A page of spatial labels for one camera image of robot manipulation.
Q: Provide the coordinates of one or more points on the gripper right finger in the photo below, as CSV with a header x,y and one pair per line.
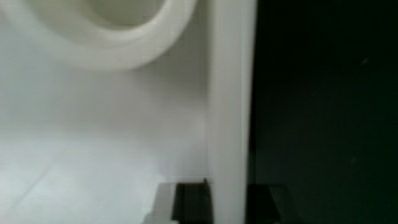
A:
x,y
269,205

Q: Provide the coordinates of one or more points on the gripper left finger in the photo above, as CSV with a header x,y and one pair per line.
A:
x,y
192,208

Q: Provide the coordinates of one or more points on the white square table top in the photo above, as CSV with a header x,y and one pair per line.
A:
x,y
125,103

